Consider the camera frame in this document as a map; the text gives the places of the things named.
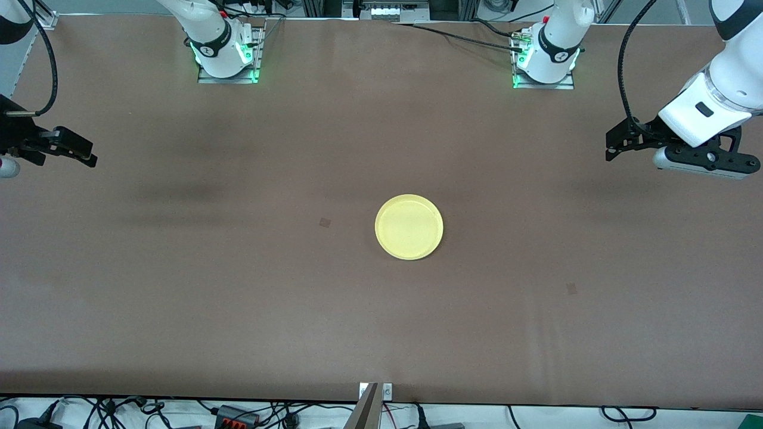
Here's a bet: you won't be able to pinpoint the yellow round plate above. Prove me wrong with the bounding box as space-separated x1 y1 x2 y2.
374 194 445 261

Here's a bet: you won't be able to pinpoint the white socket strip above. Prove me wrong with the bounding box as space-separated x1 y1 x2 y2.
370 5 430 21

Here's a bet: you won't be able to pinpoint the black orange connector box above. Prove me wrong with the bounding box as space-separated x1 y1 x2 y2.
216 405 260 428

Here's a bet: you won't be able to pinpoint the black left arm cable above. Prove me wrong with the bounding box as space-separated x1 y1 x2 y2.
617 0 656 129

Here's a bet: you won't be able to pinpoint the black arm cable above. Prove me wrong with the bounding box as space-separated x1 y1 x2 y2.
18 0 59 117
617 0 656 129

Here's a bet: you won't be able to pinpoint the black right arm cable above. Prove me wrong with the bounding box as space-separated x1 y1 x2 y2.
18 0 59 117

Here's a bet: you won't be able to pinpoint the aluminium arm base plate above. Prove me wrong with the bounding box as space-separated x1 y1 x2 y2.
198 27 263 84
514 70 575 90

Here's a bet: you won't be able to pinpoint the aluminium corner bracket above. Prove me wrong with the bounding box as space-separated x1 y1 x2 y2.
33 0 58 29

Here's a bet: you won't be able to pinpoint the black cable on table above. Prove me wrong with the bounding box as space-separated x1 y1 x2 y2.
393 21 528 51

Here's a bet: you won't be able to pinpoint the black tangled floor cables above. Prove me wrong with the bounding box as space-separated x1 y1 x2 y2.
0 395 215 429

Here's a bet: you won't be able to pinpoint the black looped floor cable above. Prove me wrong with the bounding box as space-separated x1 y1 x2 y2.
601 406 657 422

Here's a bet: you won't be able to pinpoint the grey camera mount pole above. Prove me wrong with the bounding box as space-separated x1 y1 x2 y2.
345 383 380 429

